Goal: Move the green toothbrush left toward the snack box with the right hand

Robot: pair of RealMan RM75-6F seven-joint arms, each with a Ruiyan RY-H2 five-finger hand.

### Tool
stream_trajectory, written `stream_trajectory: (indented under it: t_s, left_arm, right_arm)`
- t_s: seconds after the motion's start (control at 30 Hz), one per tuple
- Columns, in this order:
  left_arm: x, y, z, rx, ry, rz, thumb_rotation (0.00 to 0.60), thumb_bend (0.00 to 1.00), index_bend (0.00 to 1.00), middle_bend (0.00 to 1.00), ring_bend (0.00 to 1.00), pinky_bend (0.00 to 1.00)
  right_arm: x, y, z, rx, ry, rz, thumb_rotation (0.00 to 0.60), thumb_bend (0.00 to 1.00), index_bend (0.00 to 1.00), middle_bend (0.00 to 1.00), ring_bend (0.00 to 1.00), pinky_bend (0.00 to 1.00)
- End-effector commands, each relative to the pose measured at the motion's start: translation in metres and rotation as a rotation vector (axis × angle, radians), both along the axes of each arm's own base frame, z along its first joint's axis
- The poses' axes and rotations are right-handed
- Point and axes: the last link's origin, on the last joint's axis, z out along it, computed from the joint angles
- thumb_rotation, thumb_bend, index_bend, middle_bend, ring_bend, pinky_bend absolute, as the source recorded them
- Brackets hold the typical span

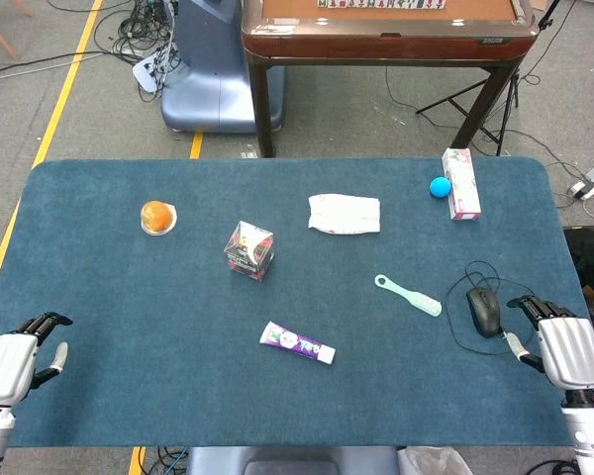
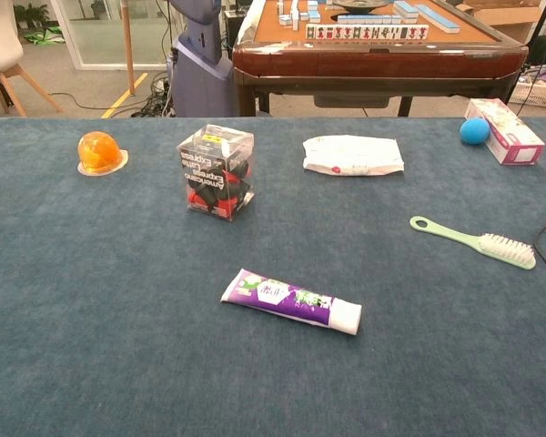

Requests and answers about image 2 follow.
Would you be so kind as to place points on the light green brush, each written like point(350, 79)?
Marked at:
point(464, 237)

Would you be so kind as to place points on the purple robot base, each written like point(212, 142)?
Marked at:
point(200, 68)

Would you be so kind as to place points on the clear box of coffee capsules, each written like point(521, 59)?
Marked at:
point(216, 175)

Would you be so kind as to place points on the purple white toothpaste tube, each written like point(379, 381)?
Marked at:
point(291, 301)

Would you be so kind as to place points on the white tissue pack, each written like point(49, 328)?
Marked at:
point(352, 154)

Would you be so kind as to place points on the orange jelly cup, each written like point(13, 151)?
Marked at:
point(99, 153)

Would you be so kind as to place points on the brown mahjong table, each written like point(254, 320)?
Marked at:
point(377, 59)

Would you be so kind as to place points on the row of mahjong tiles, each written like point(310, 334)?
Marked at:
point(366, 32)

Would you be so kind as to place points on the blue ball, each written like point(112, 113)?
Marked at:
point(474, 131)

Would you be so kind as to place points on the wooden pole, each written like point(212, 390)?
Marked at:
point(128, 45)

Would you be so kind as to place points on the pink white carton box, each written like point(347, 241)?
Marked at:
point(505, 132)

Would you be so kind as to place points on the white plastic basket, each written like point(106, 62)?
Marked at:
point(538, 93)

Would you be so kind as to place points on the cardboard box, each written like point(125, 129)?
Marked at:
point(505, 18)

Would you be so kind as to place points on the green potted plant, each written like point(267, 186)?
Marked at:
point(32, 13)

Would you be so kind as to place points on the white wooden-legged chair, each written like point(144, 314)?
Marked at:
point(2, 50)

